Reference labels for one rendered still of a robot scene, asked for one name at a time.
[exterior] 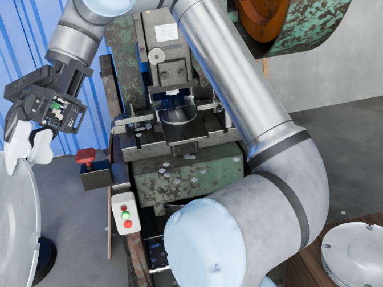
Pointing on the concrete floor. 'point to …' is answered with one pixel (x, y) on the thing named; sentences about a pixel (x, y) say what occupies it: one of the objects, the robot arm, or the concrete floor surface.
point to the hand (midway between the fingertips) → (14, 167)
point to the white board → (110, 196)
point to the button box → (125, 199)
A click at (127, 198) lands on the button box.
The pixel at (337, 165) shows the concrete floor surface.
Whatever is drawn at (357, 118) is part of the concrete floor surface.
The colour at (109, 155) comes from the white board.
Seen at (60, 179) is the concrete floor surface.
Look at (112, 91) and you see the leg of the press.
